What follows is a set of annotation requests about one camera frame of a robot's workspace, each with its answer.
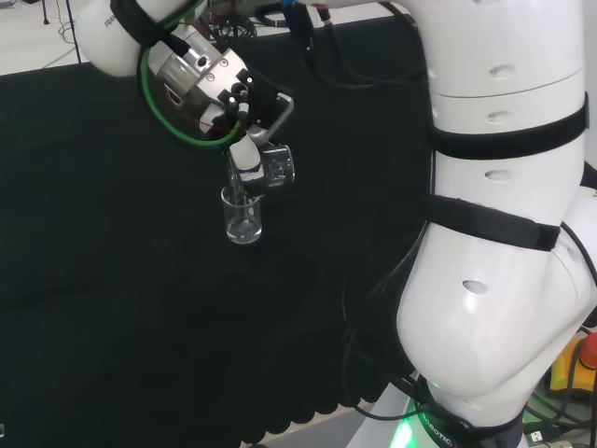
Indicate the clear glass beaker with water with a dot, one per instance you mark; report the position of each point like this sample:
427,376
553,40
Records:
277,170

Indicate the black bench cloth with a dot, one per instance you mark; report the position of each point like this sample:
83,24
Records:
116,261

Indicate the yellow stop button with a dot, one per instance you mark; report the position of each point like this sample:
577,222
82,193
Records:
571,368

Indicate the black tripod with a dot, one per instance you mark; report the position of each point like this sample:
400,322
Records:
72,32

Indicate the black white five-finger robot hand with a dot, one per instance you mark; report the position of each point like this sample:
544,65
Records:
259,100

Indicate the clear glass graduated beaker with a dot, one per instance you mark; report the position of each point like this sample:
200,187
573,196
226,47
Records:
242,224

